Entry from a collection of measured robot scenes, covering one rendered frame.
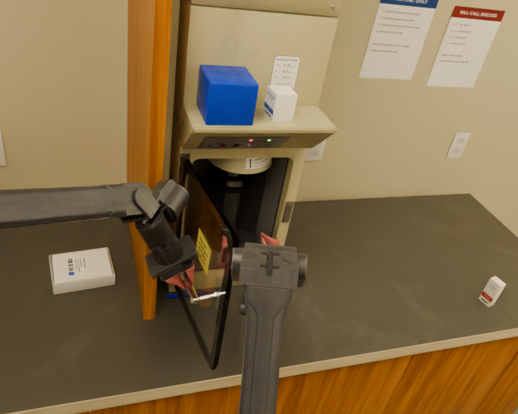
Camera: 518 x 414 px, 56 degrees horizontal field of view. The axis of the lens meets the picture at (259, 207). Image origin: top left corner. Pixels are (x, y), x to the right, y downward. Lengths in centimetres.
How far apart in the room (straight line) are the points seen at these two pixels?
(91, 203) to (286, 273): 37
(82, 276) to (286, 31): 82
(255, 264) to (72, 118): 103
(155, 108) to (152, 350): 61
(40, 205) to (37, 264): 72
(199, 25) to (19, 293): 84
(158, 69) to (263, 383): 59
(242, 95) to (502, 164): 159
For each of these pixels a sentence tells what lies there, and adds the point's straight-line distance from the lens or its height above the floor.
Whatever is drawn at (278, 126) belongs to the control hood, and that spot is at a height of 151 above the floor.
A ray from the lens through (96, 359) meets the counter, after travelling 128.
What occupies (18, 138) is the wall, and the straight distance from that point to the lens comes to 161.
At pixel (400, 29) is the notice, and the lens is 175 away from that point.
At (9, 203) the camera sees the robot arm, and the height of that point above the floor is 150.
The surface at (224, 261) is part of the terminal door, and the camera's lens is 97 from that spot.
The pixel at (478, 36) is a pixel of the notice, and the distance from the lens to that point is 195.
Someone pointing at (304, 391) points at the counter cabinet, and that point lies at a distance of 148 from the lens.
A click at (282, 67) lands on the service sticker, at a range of 112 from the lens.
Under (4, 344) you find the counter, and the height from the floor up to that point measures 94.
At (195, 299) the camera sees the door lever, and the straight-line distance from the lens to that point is 103.
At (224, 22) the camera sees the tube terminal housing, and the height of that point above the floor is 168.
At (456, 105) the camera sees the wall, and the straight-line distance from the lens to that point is 203.
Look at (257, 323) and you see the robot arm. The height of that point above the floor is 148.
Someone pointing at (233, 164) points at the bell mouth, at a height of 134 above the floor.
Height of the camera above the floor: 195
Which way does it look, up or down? 34 degrees down
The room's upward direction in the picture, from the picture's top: 11 degrees clockwise
